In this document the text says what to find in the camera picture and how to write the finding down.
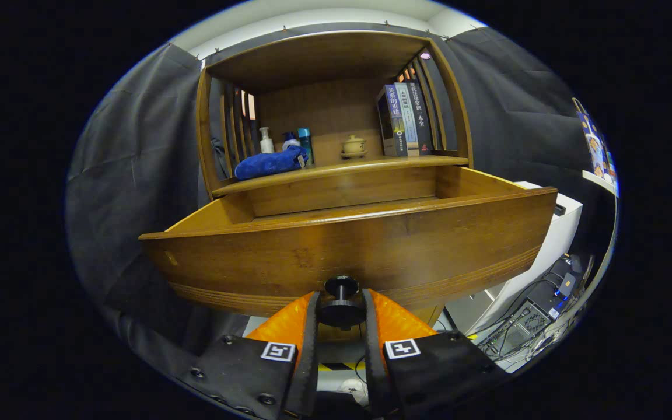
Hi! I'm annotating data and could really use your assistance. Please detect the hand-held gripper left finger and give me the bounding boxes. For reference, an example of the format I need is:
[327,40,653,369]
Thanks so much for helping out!
[176,290,320,420]

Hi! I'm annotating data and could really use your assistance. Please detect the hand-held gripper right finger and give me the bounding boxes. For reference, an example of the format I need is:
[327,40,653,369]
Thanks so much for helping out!
[362,288,509,419]

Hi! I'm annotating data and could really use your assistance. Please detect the white box cabinet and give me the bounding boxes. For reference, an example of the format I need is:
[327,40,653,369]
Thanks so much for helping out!
[446,181,583,336]

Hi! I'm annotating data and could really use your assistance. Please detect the wooden countertop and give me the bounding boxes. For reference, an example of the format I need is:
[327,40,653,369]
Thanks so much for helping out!
[212,155,470,196]

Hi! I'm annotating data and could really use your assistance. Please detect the white round object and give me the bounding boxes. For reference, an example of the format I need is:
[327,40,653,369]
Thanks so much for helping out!
[339,378,369,406]

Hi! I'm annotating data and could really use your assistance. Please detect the black computer tower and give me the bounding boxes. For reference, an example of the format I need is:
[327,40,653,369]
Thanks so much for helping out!
[514,280,570,339]

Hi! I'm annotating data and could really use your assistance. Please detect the folded blue towel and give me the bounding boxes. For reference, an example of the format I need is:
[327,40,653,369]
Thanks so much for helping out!
[234,145,309,180]

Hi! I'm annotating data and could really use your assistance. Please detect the teal plastic bottle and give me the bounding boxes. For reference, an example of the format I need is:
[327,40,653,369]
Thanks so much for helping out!
[297,128,315,166]

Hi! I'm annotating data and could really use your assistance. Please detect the beige lidded teacup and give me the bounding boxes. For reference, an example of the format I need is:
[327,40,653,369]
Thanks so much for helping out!
[340,135,368,159]

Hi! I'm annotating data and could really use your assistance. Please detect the light grey spine book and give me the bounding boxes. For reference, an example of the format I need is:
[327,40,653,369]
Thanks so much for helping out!
[397,82,419,156]

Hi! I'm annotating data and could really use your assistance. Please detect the blue spine book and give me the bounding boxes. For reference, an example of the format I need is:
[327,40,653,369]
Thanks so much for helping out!
[377,84,408,157]

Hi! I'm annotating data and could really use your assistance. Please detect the white side shelf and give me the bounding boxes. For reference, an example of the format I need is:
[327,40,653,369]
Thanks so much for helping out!
[582,169,620,196]

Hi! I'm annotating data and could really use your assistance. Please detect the blue dotted gift bag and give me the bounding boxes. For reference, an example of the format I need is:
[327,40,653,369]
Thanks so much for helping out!
[573,98,610,176]

